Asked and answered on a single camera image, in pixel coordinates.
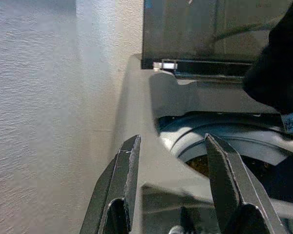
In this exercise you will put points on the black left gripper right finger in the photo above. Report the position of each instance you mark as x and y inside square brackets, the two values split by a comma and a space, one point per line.
[229, 185]

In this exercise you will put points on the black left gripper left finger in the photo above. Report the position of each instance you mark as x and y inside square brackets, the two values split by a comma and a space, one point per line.
[122, 175]

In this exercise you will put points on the black garment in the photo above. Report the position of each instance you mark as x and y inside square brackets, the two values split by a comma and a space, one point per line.
[280, 68]

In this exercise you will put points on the grey top-load washing machine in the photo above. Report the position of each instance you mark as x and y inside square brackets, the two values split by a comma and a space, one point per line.
[166, 97]

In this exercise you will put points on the navy garment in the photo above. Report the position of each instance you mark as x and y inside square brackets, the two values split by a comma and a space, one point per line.
[283, 178]

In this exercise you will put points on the dark glass washer lid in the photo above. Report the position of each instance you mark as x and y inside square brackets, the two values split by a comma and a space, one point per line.
[185, 29]

